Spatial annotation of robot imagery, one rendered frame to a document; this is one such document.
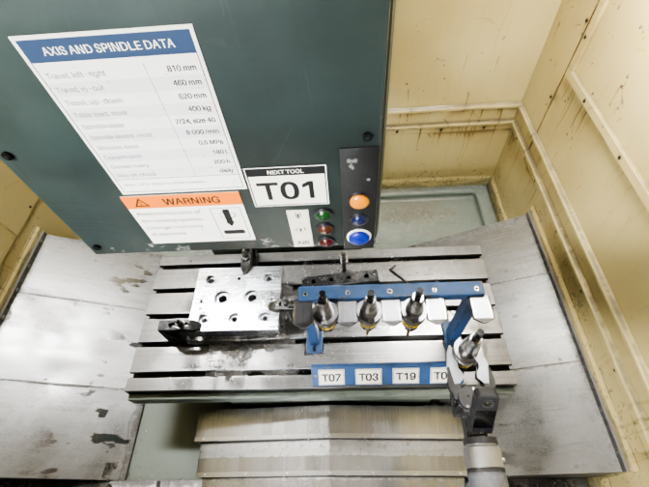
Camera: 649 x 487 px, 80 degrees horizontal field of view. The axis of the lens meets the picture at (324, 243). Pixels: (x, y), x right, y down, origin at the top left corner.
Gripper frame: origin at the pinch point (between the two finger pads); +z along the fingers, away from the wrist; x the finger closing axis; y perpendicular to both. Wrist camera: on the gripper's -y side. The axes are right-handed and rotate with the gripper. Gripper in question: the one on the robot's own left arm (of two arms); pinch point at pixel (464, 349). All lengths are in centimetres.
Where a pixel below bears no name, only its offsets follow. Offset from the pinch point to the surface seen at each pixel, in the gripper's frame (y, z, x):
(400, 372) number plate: 25.2, 1.5, -12.1
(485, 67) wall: -4, 105, 27
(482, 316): -1.9, 7.4, 5.3
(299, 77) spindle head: -71, 3, -32
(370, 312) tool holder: -5.3, 7.6, -21.9
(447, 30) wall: -19, 105, 11
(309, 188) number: -56, 3, -32
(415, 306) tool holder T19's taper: -7.3, 7.9, -11.4
